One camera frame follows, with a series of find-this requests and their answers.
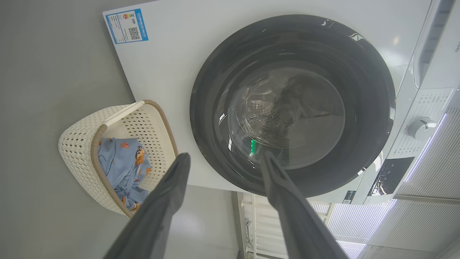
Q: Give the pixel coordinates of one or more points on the black washing machine control display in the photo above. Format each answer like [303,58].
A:
[391,174]

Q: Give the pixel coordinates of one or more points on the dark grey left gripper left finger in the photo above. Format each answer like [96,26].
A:
[154,216]

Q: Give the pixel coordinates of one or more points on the blue cartoon print garment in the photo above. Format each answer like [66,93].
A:
[118,158]
[133,196]

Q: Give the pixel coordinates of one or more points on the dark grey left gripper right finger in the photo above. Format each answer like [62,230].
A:
[294,216]

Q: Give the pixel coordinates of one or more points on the cream perforated laundry basket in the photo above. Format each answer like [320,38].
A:
[77,151]

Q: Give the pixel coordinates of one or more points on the white washing machine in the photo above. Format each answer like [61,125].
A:
[172,90]

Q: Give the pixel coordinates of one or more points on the white metal rack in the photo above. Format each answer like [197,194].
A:
[258,223]

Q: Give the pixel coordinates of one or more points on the white detergent drawer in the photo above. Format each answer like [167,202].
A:
[435,36]

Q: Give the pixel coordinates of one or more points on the black washing machine door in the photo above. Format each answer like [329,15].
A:
[363,126]

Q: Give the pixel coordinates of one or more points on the blue energy label sticker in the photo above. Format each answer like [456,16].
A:
[125,26]

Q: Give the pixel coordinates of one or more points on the white control knob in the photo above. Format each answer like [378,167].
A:
[421,128]

